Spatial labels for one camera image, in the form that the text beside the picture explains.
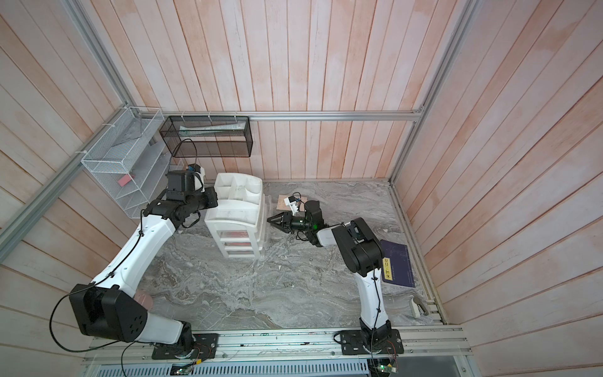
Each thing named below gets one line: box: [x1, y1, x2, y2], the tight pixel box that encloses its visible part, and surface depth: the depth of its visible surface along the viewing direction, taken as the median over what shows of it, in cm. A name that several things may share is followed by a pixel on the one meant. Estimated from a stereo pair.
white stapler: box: [410, 295, 430, 319], surface depth 81 cm
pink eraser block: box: [117, 173, 132, 187], surface depth 84 cm
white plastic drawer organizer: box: [204, 172, 267, 259], surface depth 85 cm
